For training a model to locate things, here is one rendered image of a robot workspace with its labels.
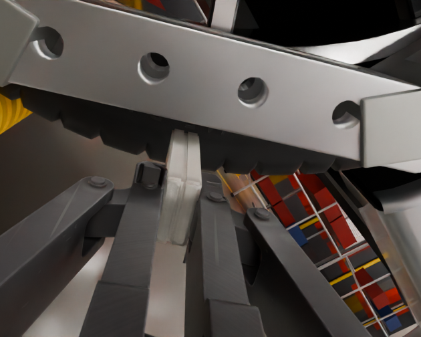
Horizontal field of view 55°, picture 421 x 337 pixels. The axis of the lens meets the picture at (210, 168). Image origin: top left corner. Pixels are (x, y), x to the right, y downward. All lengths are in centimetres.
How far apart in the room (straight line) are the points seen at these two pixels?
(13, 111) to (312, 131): 23
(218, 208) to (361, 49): 17
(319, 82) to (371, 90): 2
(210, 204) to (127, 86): 6
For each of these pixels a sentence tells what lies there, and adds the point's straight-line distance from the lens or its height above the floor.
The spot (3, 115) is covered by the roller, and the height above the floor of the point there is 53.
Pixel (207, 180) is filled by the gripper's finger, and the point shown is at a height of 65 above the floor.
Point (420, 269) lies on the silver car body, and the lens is 47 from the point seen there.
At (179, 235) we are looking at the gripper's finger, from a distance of 17.
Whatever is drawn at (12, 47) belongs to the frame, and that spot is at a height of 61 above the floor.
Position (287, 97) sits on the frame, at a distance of 19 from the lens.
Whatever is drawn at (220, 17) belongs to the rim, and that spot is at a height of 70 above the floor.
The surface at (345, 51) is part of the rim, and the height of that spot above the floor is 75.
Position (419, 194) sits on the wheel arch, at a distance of 43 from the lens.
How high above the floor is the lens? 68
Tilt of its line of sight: 9 degrees down
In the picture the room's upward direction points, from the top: 60 degrees clockwise
